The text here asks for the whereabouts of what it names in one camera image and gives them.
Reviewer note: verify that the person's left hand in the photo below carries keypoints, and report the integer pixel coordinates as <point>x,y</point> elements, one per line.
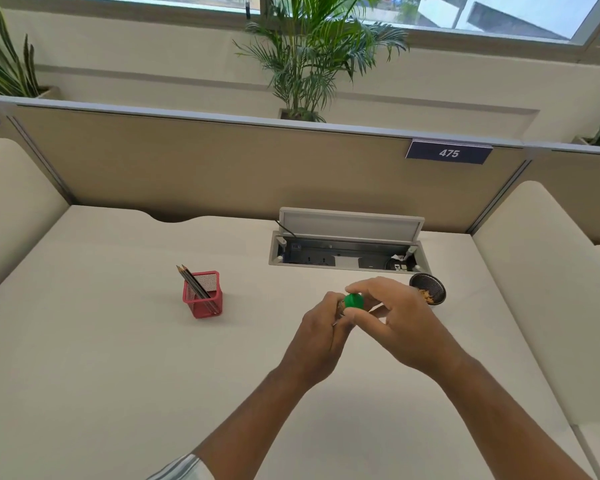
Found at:
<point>310,344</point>

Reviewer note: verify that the person's right hand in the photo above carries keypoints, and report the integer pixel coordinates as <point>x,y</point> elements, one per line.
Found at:
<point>420,334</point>

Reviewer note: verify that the person's left thumb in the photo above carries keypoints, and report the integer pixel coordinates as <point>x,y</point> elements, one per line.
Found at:
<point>344,328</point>

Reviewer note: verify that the person's right thumb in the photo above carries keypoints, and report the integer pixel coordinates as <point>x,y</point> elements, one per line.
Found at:
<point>381,309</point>

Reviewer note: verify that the wooden pencil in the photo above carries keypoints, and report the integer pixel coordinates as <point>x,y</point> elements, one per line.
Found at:
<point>339,307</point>

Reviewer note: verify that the green pencil sharpener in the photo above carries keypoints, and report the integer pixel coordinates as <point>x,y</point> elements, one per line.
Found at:
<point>354,301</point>

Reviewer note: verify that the person's left forearm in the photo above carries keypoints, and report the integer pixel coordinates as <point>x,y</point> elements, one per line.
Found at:
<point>250,424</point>

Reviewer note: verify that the person's right forearm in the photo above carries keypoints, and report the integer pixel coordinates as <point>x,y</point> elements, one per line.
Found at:
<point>510,419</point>

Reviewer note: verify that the pencil shavings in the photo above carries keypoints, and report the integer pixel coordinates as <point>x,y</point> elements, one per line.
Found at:
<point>426,295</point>

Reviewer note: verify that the black plug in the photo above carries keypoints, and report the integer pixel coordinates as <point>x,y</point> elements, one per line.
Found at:
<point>397,264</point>

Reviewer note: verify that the black mesh bowl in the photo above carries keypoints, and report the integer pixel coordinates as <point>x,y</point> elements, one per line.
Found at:
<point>432,284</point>

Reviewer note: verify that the grey desk socket box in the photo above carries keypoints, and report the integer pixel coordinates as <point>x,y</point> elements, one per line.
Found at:
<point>320,257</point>

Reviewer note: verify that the grey socket box lid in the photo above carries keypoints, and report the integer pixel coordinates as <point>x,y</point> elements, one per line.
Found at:
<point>350,225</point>

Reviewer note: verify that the red mesh pencil holder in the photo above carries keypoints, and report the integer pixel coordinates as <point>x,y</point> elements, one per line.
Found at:
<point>203,299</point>

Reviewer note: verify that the grey pencil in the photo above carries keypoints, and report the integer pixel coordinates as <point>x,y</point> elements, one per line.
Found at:
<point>196,287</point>
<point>201,284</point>

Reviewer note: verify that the dark blue number label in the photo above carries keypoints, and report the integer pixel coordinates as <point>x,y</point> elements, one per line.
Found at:
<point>449,152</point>

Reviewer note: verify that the cream side panel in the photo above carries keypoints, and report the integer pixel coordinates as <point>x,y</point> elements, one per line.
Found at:
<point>555,284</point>
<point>15,204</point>

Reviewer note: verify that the beige desk partition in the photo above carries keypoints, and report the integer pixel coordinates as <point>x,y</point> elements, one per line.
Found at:
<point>205,164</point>

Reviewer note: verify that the striped shirt sleeve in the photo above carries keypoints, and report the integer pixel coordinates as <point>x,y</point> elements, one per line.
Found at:
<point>180,468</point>

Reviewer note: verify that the white planter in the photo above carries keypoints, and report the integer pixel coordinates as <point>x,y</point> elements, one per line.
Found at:
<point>286,114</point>
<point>49,92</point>

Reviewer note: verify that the green palm plant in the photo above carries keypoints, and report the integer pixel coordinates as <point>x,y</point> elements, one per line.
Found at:
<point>310,49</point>

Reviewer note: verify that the window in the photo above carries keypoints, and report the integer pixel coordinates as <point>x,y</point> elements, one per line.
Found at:
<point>480,14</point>

